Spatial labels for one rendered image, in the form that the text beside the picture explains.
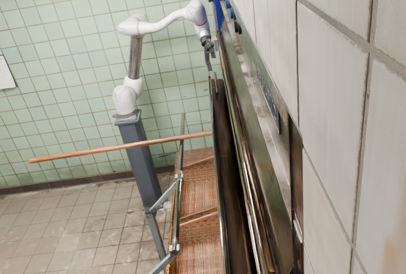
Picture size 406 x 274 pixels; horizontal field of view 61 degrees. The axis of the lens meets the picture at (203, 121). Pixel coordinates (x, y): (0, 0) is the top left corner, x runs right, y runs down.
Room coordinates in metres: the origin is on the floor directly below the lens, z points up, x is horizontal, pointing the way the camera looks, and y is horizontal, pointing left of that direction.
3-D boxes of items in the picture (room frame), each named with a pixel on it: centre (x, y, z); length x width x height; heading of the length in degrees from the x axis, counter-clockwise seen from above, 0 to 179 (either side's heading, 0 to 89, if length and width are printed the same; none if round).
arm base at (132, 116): (2.67, 0.65, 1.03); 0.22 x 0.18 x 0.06; 86
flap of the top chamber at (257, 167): (1.27, -0.17, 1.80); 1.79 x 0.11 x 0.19; 176
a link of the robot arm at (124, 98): (2.68, 0.63, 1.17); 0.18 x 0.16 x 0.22; 162
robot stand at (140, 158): (2.67, 0.63, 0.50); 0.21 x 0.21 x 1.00; 86
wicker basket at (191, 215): (1.87, 0.06, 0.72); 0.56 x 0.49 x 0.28; 175
